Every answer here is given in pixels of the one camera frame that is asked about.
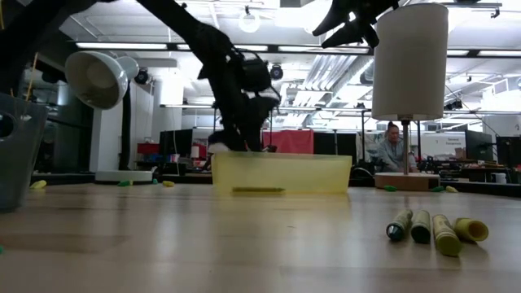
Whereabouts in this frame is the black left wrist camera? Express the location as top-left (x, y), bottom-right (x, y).
top-left (240, 56), bottom-right (273, 94)

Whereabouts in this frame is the yellow translucent plastic bin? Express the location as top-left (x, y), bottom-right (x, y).
top-left (210, 151), bottom-right (353, 195)

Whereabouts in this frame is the person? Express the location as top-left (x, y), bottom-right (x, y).
top-left (376, 120), bottom-right (420, 174)

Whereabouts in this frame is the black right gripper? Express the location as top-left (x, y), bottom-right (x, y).
top-left (312, 0), bottom-right (400, 49)

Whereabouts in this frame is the black metal workbench frame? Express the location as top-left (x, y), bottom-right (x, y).
top-left (159, 103), bottom-right (372, 180)

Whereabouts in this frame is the yellow hollow crayon stub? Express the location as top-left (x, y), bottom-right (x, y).
top-left (453, 217), bottom-right (490, 243)

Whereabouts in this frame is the grey translucent plastic tray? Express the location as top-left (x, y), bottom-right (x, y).
top-left (0, 92), bottom-right (50, 213)

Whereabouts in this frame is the red partition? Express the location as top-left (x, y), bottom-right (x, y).
top-left (262, 129), bottom-right (315, 155)

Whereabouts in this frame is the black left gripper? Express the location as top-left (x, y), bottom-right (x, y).
top-left (197, 44), bottom-right (282, 153)

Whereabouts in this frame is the black partition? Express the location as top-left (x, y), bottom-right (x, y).
top-left (313, 131), bottom-right (358, 179)

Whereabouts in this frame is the dark blue crayon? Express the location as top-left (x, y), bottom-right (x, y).
top-left (385, 208), bottom-right (414, 242)

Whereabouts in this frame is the white gooseneck desk lamp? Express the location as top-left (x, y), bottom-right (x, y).
top-left (63, 50), bottom-right (154, 183)

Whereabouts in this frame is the white shade wooden base lamp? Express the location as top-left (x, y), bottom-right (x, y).
top-left (370, 2), bottom-right (449, 191)

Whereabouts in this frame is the dark green crayon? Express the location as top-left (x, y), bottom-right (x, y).
top-left (409, 209), bottom-right (432, 245)

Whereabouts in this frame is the black monitor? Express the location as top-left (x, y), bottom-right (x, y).
top-left (465, 129), bottom-right (495, 161)
top-left (159, 129), bottom-right (194, 156)
top-left (495, 135), bottom-right (521, 168)

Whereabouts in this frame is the white ring pendant lamp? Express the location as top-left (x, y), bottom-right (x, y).
top-left (237, 5), bottom-right (262, 34)

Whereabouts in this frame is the yellow cable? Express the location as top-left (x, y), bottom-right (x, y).
top-left (0, 0), bottom-right (40, 102)

